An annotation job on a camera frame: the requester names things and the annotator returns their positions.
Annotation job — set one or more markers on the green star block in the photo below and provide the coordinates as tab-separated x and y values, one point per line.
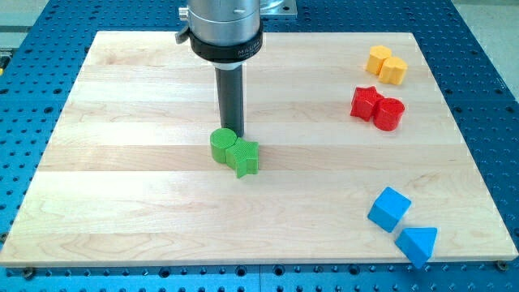
243	157

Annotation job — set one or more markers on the green cylinder block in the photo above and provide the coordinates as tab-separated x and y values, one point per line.
220	140

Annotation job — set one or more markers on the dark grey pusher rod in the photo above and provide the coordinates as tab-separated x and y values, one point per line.
230	99

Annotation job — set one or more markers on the light wooden board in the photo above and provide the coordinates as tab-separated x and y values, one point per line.
127	177

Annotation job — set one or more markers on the red star block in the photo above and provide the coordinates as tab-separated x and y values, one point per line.
364	101

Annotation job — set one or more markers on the red cylinder block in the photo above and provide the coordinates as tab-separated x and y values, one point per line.
387	114

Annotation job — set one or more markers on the silver mounting plate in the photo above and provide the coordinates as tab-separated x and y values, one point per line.
278	9

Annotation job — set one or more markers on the blue cube block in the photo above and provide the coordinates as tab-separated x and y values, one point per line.
388	209

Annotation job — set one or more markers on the yellow hexagon block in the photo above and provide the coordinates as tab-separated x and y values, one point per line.
377	55

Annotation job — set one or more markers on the yellow heart block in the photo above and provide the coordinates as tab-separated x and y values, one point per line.
393	71

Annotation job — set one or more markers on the blue triangle block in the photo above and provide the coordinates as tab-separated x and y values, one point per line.
417	244

